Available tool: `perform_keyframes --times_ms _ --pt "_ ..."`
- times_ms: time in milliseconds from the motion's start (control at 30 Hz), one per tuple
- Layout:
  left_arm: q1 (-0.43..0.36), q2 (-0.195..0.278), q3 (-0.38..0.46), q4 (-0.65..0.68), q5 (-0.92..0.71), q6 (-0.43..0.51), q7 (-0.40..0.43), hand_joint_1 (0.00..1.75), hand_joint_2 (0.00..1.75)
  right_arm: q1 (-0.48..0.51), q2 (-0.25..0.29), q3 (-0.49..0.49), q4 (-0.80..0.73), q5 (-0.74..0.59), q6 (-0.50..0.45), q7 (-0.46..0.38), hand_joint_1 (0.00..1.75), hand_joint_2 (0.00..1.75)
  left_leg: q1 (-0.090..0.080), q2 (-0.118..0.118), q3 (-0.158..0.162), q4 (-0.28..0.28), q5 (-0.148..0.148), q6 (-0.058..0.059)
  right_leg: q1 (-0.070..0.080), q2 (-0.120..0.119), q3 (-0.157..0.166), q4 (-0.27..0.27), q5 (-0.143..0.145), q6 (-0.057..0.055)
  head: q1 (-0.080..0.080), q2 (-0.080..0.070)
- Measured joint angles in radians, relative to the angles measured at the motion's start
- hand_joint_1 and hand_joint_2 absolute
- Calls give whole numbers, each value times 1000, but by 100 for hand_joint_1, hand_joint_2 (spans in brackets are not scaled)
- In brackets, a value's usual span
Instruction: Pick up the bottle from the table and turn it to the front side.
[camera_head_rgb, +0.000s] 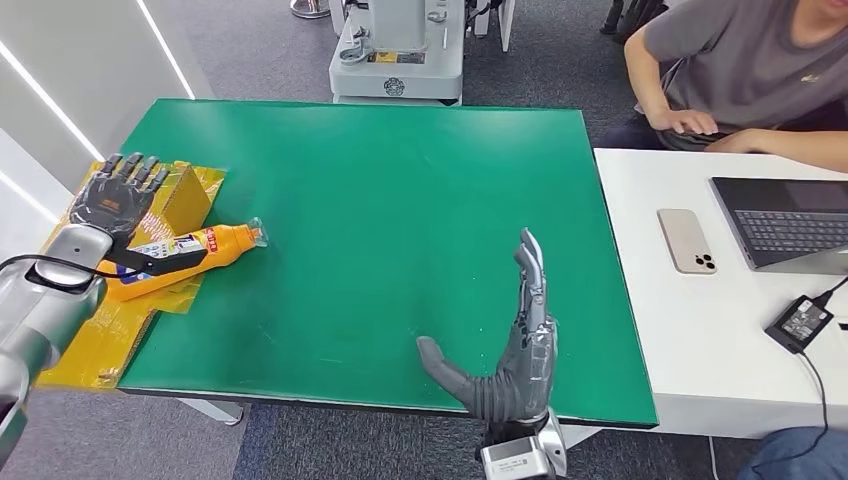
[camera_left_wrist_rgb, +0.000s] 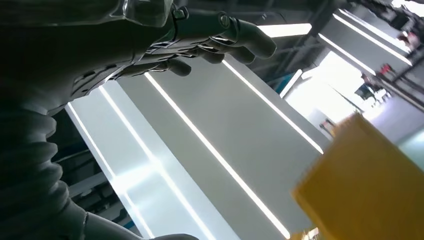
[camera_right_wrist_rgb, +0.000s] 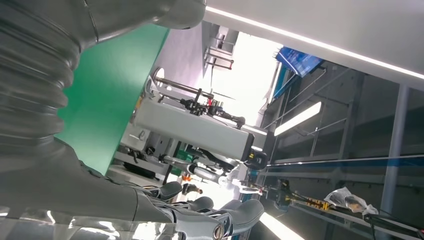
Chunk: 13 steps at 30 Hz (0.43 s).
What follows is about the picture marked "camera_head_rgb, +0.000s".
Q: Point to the chrome stand base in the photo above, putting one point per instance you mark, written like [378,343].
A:
[309,8]

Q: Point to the yellow taped cardboard box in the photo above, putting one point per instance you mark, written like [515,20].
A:
[99,344]

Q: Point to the blue fabric item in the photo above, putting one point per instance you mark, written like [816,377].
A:
[798,457]

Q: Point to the black chair base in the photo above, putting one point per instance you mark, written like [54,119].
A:
[636,13]

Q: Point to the person's left hand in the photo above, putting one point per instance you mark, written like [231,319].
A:
[732,141]

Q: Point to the white machine frame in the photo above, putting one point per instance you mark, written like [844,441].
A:
[505,20]

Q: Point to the person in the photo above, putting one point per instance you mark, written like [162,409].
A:
[742,66]

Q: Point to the grey machine base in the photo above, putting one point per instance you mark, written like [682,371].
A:
[395,71]

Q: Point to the person's hand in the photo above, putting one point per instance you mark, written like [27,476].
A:
[732,141]
[682,122]

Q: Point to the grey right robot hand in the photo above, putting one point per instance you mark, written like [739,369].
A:
[523,378]

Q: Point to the white table leg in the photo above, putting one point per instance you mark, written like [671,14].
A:
[215,411]
[580,434]

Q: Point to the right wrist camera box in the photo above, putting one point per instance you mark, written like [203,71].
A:
[517,460]

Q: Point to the beige smartphone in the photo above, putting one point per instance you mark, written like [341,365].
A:
[684,240]

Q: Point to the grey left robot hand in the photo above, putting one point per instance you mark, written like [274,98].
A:
[109,205]

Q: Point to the green topped table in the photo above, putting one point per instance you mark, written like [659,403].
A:
[397,199]

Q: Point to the orange juice bottle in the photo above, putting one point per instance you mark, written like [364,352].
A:
[218,242]

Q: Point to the dark grey laptop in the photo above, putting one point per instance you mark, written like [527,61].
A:
[785,224]

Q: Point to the person's right hand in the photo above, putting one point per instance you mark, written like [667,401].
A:
[682,122]

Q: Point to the black power adapter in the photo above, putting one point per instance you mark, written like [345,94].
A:
[800,324]

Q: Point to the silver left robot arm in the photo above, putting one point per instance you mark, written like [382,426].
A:
[40,318]

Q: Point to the white desk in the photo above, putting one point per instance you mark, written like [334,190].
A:
[696,344]

